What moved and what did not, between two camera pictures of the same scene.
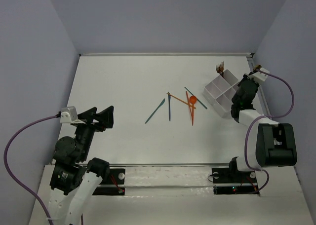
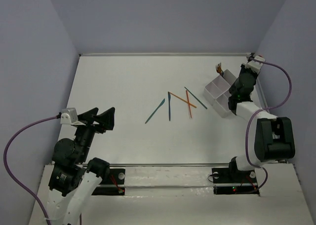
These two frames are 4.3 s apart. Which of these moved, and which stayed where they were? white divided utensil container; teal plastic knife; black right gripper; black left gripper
Moved: black right gripper
Stayed: black left gripper; white divided utensil container; teal plastic knife
